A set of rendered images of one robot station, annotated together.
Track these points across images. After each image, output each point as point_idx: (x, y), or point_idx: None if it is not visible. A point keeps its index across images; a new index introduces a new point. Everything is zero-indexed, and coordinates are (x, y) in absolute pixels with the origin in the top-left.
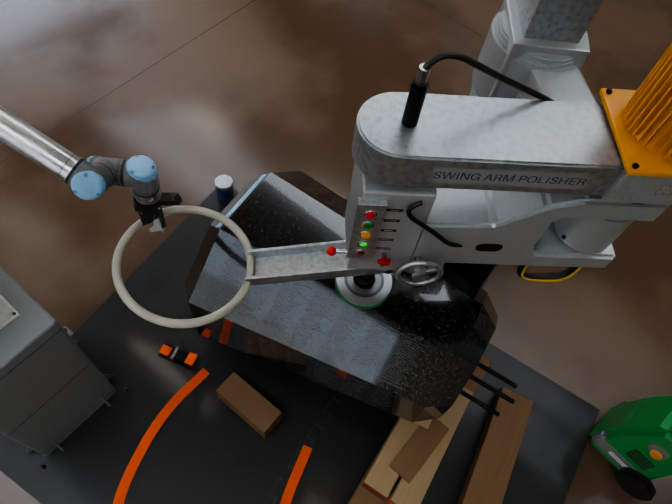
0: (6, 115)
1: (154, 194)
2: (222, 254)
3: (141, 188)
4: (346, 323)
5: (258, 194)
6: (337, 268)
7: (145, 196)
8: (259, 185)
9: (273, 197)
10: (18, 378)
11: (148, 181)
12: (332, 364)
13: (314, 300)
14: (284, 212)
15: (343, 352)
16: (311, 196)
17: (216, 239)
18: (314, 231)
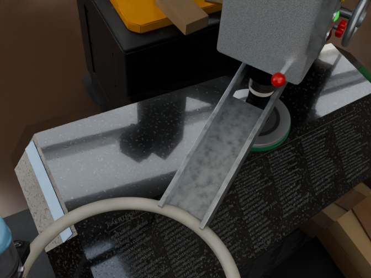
0: None
1: (19, 257)
2: (108, 256)
3: (6, 264)
4: (283, 169)
5: (57, 163)
6: (264, 110)
7: (13, 273)
8: (44, 155)
9: (75, 149)
10: None
11: (10, 240)
12: (305, 219)
13: (239, 184)
14: (106, 149)
15: (303, 197)
16: (102, 112)
17: (85, 250)
18: (155, 132)
